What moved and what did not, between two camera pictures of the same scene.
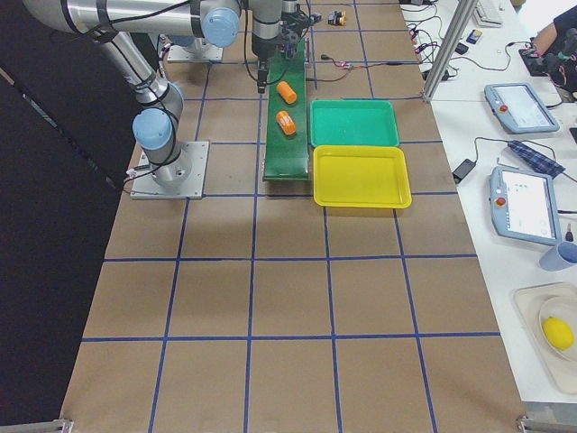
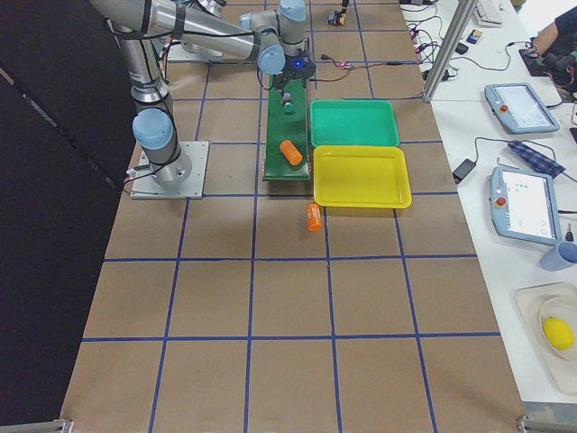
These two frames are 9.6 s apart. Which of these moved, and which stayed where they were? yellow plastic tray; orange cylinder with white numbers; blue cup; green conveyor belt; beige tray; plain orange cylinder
Moved: orange cylinder with white numbers; plain orange cylinder
Stayed: green conveyor belt; yellow plastic tray; blue cup; beige tray
